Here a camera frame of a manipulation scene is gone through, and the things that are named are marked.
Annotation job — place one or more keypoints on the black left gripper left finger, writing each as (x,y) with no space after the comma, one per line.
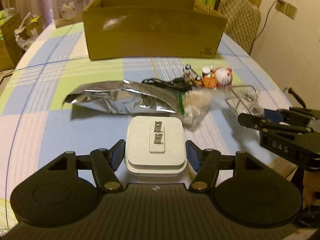
(105,163)

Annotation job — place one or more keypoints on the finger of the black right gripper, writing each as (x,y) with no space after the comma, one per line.
(259,123)
(294,116)

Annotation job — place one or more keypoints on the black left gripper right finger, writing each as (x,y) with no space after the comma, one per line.
(206,164)

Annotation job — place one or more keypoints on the clear plastic container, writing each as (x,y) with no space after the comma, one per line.
(243,98)

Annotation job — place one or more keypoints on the doraemon lucky cat figure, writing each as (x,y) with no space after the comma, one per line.
(218,77)

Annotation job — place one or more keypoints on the white power adapter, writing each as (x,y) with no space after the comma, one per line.
(155,147)

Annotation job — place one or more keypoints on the silver foil bag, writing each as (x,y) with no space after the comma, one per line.
(126,97)

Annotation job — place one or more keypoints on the small figurine toy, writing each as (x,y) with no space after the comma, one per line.
(191,77)

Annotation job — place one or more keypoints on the cotton swab bag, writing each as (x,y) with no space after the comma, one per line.
(196,104)

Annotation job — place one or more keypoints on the person right hand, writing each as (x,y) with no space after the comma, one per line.
(311,185)

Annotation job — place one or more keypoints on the checkered tablecloth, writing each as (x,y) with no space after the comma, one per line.
(39,119)

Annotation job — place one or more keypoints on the quilted beige chair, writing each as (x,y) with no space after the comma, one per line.
(243,20)

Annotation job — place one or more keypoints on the brown cardboard box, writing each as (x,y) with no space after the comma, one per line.
(152,28)

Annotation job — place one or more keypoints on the brown floor carton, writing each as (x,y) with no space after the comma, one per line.
(17,35)

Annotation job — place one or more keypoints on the white humidifier box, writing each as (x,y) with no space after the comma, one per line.
(66,12)

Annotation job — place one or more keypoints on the white wall socket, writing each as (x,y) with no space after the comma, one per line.
(286,9)

